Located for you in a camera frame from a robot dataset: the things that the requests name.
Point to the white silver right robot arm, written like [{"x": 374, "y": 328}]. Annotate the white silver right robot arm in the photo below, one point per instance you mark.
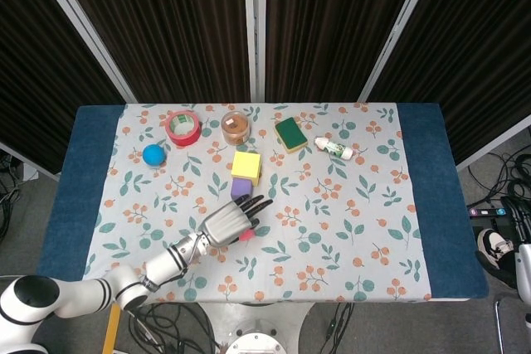
[{"x": 523, "y": 263}]

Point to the large yellow foam cube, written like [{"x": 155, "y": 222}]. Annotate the large yellow foam cube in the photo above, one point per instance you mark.
[{"x": 245, "y": 165}]

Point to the red tape roll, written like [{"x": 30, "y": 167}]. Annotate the red tape roll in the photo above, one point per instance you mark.
[{"x": 182, "y": 138}]

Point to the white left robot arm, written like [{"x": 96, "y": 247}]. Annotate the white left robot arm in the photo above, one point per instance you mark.
[{"x": 166, "y": 265}]

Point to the green and yellow sponge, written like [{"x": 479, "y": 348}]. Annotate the green and yellow sponge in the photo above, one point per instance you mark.
[{"x": 290, "y": 134}]

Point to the purple cube block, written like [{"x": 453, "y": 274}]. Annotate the purple cube block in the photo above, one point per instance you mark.
[{"x": 240, "y": 189}]

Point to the dark blue table cover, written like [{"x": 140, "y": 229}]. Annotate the dark blue table cover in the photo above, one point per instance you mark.
[{"x": 70, "y": 184}]

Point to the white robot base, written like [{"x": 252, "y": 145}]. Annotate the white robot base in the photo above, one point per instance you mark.
[{"x": 255, "y": 341}]

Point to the metal chair frame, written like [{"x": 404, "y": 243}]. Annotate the metal chair frame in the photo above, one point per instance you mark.
[{"x": 498, "y": 325}]

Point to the blue ball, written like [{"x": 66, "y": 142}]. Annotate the blue ball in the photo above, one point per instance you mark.
[{"x": 154, "y": 155}]

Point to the yellow wooden post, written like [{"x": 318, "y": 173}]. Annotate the yellow wooden post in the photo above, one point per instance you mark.
[{"x": 111, "y": 335}]

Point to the dark ribbed partition panel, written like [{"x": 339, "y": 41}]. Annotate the dark ribbed partition panel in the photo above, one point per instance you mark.
[
  {"x": 41, "y": 59},
  {"x": 174, "y": 18},
  {"x": 332, "y": 18},
  {"x": 477, "y": 59}
]

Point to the small pink foam cube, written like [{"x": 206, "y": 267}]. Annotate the small pink foam cube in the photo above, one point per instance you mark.
[{"x": 248, "y": 236}]

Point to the clear jar with brown contents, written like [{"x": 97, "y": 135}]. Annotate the clear jar with brown contents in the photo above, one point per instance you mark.
[{"x": 235, "y": 130}]

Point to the black power strip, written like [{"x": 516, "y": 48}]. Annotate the black power strip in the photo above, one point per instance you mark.
[{"x": 483, "y": 211}]

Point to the white and black sneaker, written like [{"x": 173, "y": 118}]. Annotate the white and black sneaker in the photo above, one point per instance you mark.
[{"x": 491, "y": 244}]

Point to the small white bottle green label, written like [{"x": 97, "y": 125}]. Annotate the small white bottle green label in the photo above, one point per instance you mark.
[{"x": 334, "y": 148}]

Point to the floral fruit print tablecloth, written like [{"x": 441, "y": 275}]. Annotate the floral fruit print tablecloth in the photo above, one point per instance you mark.
[{"x": 311, "y": 246}]

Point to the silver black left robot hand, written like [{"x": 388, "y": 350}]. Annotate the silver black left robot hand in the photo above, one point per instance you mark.
[{"x": 224, "y": 225}]

